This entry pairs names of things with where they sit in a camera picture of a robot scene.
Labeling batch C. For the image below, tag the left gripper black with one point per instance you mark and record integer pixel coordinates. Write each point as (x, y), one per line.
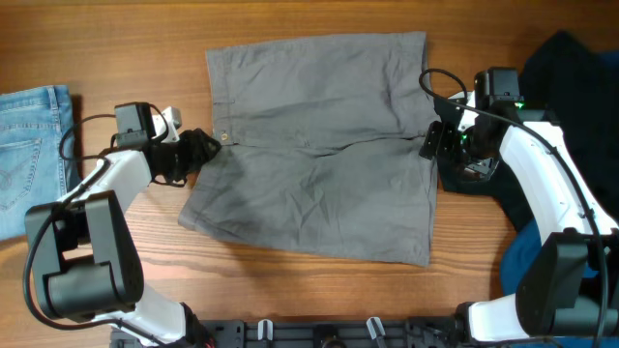
(191, 151)

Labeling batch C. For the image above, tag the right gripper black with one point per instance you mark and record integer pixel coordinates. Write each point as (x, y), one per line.
(436, 140)

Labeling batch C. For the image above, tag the grey shorts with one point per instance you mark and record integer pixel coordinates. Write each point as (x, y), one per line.
(320, 148)

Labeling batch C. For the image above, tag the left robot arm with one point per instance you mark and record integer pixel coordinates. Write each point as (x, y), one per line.
(82, 269)

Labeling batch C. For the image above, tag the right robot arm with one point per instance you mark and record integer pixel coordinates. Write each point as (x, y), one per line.
(571, 288)

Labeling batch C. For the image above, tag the dark blue garment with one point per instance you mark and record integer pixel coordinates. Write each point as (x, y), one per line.
(521, 254)

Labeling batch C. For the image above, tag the folded blue denim jeans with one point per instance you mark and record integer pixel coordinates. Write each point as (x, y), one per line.
(32, 172)

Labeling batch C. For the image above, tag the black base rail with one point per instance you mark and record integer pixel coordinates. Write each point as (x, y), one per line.
(414, 332)

